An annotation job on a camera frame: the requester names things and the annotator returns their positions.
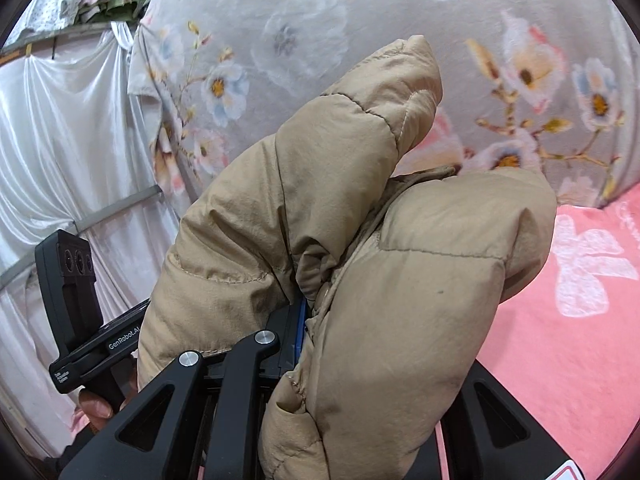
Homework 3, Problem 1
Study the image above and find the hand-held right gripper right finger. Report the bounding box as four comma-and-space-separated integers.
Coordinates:
439, 357, 567, 480

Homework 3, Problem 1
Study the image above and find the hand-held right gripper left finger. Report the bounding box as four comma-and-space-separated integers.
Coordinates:
59, 300, 307, 480

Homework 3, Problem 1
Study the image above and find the tan puffer jacket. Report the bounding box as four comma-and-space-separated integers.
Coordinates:
136, 35, 558, 480

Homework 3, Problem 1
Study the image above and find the person's left hand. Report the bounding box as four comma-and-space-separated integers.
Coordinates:
78, 372, 141, 433

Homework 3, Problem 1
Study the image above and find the pink printed blanket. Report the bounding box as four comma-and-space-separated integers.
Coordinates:
432, 199, 640, 480

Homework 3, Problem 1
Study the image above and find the white satin curtain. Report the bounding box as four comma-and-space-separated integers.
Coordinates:
0, 25, 183, 461

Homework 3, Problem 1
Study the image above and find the grey floral quilt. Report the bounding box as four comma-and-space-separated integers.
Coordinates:
127, 0, 640, 211

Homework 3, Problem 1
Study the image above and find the grey metal frame tube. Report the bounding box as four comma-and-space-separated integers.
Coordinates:
0, 185, 165, 288
0, 17, 146, 58

